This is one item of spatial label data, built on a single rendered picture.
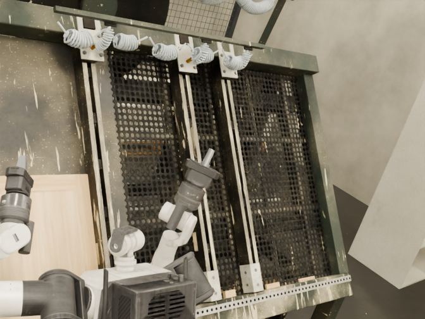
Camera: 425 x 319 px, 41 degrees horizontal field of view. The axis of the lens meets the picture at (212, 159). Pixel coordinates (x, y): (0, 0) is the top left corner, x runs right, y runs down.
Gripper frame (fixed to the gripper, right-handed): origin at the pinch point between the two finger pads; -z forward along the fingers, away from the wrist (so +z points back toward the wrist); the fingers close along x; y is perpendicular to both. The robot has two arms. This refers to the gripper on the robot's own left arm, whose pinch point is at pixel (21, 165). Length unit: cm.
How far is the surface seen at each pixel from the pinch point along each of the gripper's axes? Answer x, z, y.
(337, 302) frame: 153, 10, 119
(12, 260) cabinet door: 32.3, 20.3, -11.1
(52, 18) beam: 14, -68, -3
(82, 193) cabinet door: 43.8, -8.6, 7.3
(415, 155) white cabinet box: 294, -145, 223
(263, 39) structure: 124, -141, 84
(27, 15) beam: 8, -64, -10
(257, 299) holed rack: 104, 19, 75
